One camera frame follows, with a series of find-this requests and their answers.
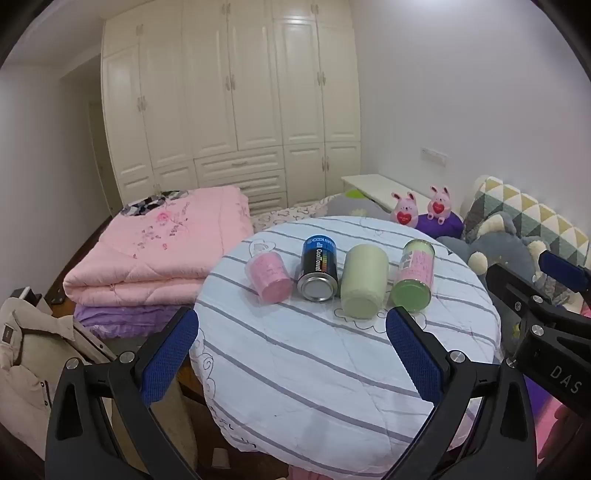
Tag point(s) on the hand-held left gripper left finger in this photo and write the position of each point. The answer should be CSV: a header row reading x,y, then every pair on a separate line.
x,y
168,355

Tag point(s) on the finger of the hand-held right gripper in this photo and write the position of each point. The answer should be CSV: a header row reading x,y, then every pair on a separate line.
x,y
512,290
565,270

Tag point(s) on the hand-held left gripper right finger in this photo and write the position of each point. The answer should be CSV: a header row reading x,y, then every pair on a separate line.
x,y
413,355

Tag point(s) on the green cup with pink label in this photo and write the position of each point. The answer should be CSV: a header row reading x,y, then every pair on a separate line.
x,y
413,277

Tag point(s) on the pale green cup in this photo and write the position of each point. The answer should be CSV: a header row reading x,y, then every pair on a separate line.
x,y
364,281

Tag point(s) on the black printed can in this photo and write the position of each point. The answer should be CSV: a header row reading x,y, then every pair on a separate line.
x,y
318,265

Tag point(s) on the grey plush toy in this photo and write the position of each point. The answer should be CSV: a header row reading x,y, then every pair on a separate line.
x,y
503,249

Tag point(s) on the purple folded blanket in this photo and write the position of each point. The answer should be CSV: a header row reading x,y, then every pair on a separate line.
x,y
120,318

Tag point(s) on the triangle patterned pillow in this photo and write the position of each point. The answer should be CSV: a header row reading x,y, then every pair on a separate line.
x,y
531,217

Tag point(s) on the pink cloth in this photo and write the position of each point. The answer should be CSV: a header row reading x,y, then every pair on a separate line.
x,y
565,443

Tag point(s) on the purple cushion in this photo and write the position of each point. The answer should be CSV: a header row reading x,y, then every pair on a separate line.
x,y
445,227

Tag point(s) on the pink folded quilt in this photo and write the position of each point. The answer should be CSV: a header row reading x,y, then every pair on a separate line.
x,y
152,251

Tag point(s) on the pink bunny plush toy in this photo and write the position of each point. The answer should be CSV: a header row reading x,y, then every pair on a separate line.
x,y
438,205
405,211

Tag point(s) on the white striped table cloth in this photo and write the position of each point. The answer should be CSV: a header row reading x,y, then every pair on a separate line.
x,y
300,369

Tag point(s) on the beige jacket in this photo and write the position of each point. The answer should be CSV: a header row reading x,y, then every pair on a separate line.
x,y
32,369

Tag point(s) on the dark patterned cloth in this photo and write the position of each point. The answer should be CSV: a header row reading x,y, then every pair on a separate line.
x,y
143,205

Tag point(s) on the grey and green pillow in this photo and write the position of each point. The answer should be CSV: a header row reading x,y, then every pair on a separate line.
x,y
355,205

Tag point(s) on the white bedside bench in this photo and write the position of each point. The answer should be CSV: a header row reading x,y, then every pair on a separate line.
x,y
374,187

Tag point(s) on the patterned bed sheet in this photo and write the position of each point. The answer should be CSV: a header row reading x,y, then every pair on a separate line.
x,y
286,216

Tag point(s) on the cream wardrobe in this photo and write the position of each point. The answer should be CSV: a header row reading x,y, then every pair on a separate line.
x,y
231,101

